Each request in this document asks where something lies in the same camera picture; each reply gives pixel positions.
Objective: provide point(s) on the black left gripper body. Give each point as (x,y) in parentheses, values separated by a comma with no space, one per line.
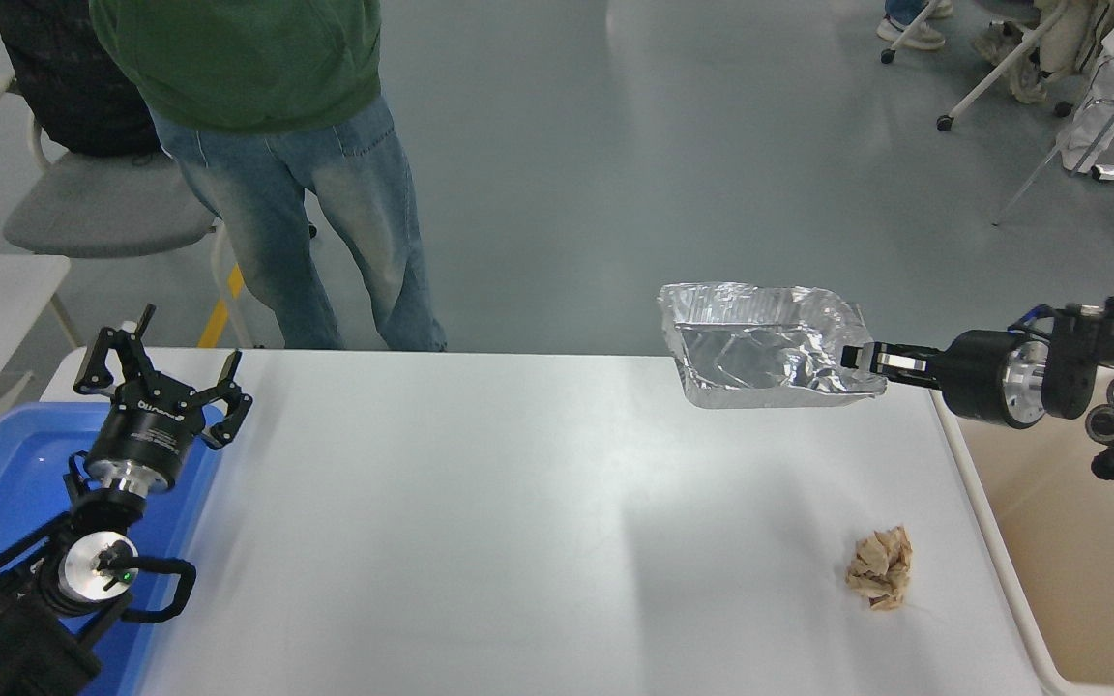
(146,430)

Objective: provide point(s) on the white chair metal legs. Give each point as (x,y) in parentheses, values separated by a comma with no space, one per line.
(1050,164)

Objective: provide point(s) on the black bag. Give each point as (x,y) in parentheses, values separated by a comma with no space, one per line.
(64,87)

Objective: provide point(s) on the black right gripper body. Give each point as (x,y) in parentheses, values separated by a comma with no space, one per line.
(973,382)

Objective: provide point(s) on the silver foil tray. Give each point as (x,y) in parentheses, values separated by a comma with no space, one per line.
(760,358)

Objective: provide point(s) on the beige jacket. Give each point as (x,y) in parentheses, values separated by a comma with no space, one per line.
(1065,39)

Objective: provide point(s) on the grey seat white chair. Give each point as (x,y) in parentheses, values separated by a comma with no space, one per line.
(102,208)

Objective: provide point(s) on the tan paper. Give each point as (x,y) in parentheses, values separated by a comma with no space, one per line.
(881,575)

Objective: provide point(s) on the large pale plastic bin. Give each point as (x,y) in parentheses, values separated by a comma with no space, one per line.
(1099,580)

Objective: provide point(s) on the white rolling chair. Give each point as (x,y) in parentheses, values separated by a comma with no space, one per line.
(992,82)

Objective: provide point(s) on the blue plastic tray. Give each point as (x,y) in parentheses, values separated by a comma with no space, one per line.
(6,464)

